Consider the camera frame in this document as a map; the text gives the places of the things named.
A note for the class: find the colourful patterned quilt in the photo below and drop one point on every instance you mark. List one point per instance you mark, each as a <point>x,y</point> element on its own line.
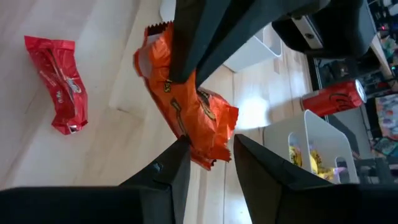
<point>387,115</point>

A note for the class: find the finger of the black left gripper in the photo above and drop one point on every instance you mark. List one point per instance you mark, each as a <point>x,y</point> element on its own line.
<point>186,37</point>
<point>230,25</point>

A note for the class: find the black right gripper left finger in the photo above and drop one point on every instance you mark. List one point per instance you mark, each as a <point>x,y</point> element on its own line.
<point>161,193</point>

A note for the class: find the red KitKat candy wrapper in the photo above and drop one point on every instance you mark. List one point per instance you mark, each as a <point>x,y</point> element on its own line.
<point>59,84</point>

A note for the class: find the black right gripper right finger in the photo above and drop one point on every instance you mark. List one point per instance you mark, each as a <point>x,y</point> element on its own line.
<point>276,193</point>

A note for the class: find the light grey plastic bin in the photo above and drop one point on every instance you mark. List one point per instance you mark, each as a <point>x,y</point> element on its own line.
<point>323,140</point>

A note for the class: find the red soda can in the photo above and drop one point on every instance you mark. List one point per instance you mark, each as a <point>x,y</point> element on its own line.
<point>332,98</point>

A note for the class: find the orange Reese's candy wrapper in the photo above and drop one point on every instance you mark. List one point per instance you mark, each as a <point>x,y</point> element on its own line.
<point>186,109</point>

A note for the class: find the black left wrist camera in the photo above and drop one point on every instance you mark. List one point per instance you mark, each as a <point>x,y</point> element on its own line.
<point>342,31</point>

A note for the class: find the white plastic bin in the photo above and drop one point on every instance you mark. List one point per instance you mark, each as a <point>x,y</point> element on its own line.
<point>255,53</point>

